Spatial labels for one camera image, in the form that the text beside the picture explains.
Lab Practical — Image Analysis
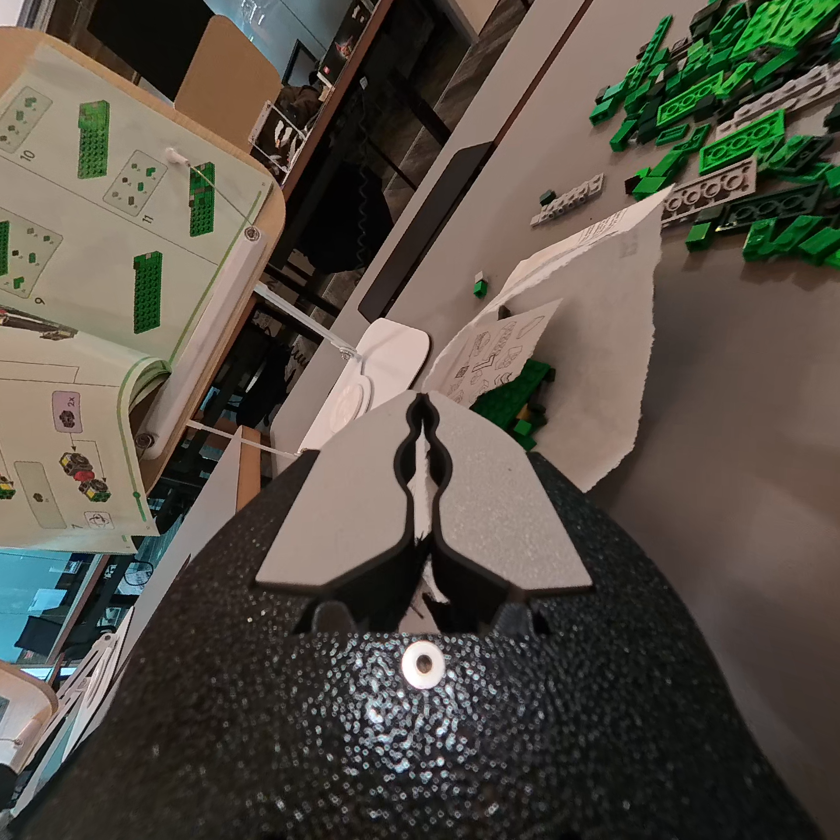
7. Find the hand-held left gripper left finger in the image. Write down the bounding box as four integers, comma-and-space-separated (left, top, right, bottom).
255, 390, 424, 624

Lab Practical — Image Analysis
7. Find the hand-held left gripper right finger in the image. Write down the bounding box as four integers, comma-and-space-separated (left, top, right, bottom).
423, 390, 595, 632

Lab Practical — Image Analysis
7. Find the torn white paper bag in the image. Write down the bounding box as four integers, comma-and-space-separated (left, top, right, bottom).
407, 184, 677, 605

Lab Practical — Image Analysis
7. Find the grey desk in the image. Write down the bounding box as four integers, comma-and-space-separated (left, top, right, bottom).
269, 0, 840, 840

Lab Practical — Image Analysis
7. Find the green toy baseplate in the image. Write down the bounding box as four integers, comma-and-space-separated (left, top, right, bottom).
471, 360, 557, 452

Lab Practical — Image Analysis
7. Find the wooden white book stand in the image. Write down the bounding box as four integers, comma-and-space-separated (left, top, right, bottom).
0, 26, 434, 506

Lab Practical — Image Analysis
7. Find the black flat pad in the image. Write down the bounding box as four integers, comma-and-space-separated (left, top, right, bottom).
357, 141, 494, 324

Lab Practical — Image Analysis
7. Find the grey long toy plate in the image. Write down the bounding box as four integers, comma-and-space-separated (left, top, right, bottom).
530, 172, 606, 228

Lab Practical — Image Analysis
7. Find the green instruction booklet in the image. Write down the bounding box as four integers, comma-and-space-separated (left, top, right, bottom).
0, 42, 273, 552

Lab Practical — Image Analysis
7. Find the clear acrylic display case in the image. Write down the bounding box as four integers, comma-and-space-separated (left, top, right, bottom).
249, 100, 311, 177

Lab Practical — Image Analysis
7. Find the pile of green toy bricks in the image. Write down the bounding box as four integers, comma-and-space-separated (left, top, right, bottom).
587, 0, 840, 270

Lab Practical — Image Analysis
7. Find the black coiled cable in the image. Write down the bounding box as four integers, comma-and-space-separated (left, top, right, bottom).
352, 79, 370, 265

